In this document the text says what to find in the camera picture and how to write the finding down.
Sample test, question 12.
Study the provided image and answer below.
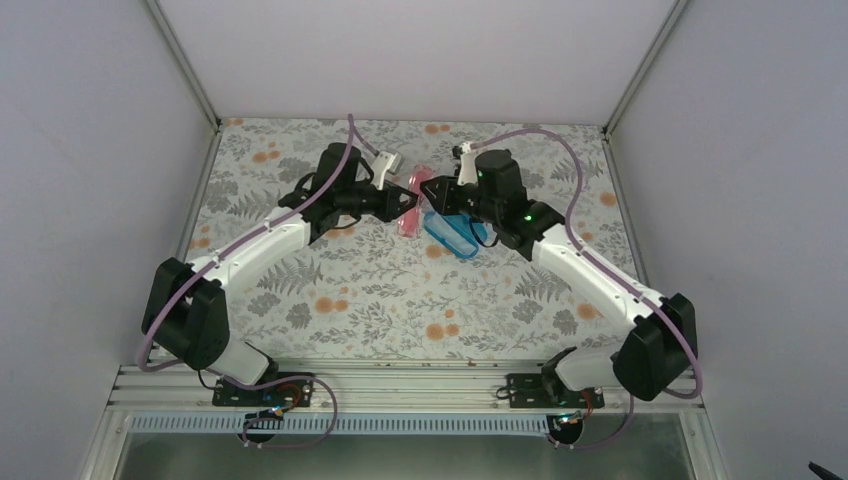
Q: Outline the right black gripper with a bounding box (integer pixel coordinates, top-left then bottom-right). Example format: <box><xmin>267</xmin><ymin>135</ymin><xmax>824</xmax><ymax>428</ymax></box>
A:
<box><xmin>420</xmin><ymin>176</ymin><xmax>500</xmax><ymax>224</ymax></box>

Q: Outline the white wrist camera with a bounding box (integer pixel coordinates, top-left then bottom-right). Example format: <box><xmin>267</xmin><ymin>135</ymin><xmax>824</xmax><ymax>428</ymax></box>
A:
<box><xmin>452</xmin><ymin>142</ymin><xmax>478</xmax><ymax>186</ymax></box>
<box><xmin>370</xmin><ymin>150</ymin><xmax>403</xmax><ymax>190</ymax></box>

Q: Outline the floral table mat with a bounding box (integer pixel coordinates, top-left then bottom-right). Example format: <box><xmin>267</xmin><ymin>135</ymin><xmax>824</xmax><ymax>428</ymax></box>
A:
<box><xmin>188</xmin><ymin>118</ymin><xmax>636</xmax><ymax>360</ymax></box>

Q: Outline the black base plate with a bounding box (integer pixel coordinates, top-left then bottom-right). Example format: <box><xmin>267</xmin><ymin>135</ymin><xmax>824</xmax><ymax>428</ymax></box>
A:
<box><xmin>495</xmin><ymin>373</ymin><xmax>605</xmax><ymax>409</ymax></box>
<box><xmin>211</xmin><ymin>379</ymin><xmax>314</xmax><ymax>409</ymax></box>

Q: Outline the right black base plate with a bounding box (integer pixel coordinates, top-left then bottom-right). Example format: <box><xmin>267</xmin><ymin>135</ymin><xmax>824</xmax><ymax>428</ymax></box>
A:
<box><xmin>495</xmin><ymin>373</ymin><xmax>605</xmax><ymax>409</ymax></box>

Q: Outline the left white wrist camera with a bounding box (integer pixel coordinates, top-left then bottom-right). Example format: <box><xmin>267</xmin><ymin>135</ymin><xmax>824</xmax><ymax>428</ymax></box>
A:
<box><xmin>370</xmin><ymin>150</ymin><xmax>403</xmax><ymax>190</ymax></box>

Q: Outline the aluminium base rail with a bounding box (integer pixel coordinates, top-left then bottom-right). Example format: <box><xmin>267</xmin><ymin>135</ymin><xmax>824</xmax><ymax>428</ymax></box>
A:
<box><xmin>106</xmin><ymin>360</ymin><xmax>705</xmax><ymax>431</ymax></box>

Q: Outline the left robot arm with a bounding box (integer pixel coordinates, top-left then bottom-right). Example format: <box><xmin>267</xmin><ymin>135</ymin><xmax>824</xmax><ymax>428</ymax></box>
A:
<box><xmin>136</xmin><ymin>143</ymin><xmax>418</xmax><ymax>405</ymax></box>

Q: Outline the white slotted cable duct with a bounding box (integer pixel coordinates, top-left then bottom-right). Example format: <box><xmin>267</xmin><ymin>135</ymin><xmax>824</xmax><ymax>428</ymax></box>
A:
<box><xmin>128</xmin><ymin>412</ymin><xmax>549</xmax><ymax>437</ymax></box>

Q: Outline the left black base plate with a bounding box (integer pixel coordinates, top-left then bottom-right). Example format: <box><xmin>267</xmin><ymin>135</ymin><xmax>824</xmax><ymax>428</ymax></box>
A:
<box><xmin>211</xmin><ymin>379</ymin><xmax>314</xmax><ymax>409</ymax></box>

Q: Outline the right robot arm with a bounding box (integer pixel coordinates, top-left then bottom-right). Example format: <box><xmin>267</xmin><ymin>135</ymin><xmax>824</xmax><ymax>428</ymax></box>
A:
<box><xmin>420</xmin><ymin>150</ymin><xmax>697</xmax><ymax>407</ymax></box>

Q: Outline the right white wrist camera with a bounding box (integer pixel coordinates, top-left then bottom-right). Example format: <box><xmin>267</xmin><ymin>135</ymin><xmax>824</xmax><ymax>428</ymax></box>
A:
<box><xmin>452</xmin><ymin>142</ymin><xmax>478</xmax><ymax>186</ymax></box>

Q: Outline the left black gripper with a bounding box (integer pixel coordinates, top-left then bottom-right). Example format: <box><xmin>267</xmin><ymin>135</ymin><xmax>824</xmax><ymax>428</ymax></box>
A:
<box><xmin>337</xmin><ymin>179</ymin><xmax>421</xmax><ymax>224</ymax></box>

